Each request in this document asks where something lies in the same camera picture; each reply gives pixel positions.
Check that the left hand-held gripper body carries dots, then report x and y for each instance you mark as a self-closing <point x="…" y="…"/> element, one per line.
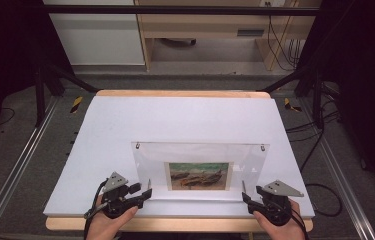
<point x="116" y="196"/>

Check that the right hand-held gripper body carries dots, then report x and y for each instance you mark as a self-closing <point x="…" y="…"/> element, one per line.
<point x="275" y="206"/>

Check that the landscape photo card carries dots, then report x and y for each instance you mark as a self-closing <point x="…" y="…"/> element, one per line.
<point x="199" y="176"/>

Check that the clear acrylic photo frame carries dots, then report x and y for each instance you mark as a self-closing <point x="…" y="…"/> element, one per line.
<point x="201" y="153"/>

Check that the person's right hand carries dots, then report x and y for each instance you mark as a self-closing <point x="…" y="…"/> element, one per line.
<point x="280" y="231"/>

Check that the person's left hand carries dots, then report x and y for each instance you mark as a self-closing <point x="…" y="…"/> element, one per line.
<point x="106" y="228"/>

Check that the wooden table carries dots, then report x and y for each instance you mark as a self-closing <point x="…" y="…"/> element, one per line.
<point x="181" y="225"/>

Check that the white table mat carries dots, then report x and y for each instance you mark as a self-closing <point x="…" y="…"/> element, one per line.
<point x="181" y="120"/>

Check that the yellow clamp right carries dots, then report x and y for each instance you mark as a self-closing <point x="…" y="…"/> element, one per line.
<point x="288" y="104"/>

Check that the yellow clamp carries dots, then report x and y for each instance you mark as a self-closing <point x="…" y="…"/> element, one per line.
<point x="288" y="104"/>
<point x="76" y="104"/>

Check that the yellow clamp left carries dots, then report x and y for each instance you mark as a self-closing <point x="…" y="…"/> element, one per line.
<point x="76" y="104"/>

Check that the black metal stand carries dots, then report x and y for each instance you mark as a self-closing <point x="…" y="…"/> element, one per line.
<point x="40" y="96"/>
<point x="317" y="100"/>

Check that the black curtain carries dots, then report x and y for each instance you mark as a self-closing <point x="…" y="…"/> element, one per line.
<point x="5" y="60"/>
<point x="368" y="83"/>

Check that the white cabinet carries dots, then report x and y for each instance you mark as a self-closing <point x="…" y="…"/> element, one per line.
<point x="98" y="36"/>

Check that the light wooden desk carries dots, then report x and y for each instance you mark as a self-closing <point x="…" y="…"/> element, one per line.
<point x="205" y="25"/>

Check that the black overhead metal bar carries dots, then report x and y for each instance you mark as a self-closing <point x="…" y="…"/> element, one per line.
<point x="181" y="10"/>

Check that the aluminium floor rail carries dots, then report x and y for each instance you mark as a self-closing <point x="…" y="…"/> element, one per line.
<point x="15" y="170"/>
<point x="338" y="170"/>

